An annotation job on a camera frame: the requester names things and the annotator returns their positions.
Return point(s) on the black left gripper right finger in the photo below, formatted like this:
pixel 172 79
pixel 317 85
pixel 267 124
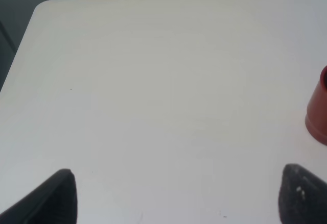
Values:
pixel 302 196

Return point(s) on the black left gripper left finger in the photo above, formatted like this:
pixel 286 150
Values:
pixel 54 201

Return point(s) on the red plastic cup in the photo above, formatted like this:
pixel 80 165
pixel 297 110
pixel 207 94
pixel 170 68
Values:
pixel 315 119

